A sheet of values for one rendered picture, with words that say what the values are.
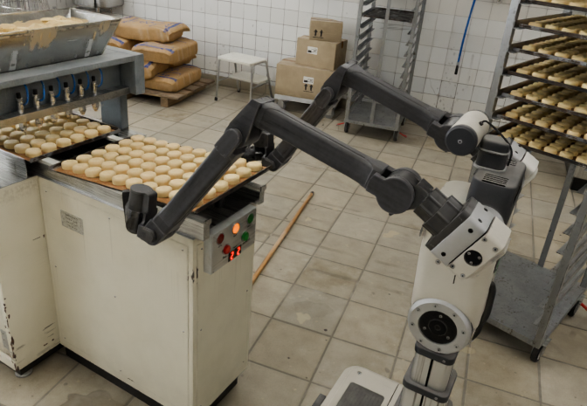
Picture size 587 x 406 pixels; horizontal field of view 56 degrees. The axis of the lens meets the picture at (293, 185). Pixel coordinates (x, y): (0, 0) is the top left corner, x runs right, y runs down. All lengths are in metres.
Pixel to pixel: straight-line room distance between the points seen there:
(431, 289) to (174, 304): 0.83
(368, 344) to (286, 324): 0.39
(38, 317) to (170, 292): 0.70
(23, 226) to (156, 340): 0.61
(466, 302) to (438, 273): 0.10
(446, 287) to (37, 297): 1.52
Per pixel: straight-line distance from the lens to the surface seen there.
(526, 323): 2.75
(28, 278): 2.23
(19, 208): 2.09
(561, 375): 2.80
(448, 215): 1.13
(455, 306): 1.42
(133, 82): 2.30
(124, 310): 2.03
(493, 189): 1.26
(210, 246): 1.66
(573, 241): 2.41
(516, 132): 2.50
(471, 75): 5.47
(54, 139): 2.16
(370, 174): 1.15
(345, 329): 2.66
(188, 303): 1.77
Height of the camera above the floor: 1.69
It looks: 26 degrees down
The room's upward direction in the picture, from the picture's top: 5 degrees clockwise
